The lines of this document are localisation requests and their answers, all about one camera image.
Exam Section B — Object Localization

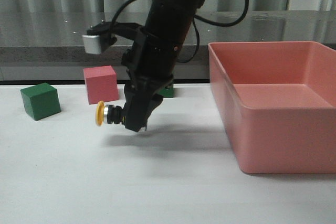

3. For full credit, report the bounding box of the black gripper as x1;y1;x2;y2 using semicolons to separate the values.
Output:
121;28;181;132

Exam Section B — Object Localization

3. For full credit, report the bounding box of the yellow push button switch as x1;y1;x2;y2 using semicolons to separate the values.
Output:
95;101;125;126

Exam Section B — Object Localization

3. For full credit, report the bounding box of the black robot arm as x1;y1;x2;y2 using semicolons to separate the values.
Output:
122;0;205;132

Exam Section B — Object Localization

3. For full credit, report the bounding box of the green cube middle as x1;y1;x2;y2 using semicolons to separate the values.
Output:
158;84;174;98

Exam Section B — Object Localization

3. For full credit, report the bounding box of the green cube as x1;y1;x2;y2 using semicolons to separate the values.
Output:
20;83;61;121
158;84;174;98

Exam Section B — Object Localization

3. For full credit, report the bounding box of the pink cube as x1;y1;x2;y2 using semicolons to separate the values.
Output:
83;66;119;104

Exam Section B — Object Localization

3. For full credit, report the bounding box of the green cube left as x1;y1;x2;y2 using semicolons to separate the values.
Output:
20;83;61;121

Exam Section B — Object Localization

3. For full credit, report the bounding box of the grey stone counter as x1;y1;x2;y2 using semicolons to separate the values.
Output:
1;10;335;84

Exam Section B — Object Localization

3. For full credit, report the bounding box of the pink plastic bin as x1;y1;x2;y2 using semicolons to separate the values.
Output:
208;41;335;173

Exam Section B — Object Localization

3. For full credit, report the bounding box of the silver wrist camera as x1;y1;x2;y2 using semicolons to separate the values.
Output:
82;21;117;55

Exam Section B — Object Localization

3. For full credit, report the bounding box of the black cable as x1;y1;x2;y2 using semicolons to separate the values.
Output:
110;0;249;63

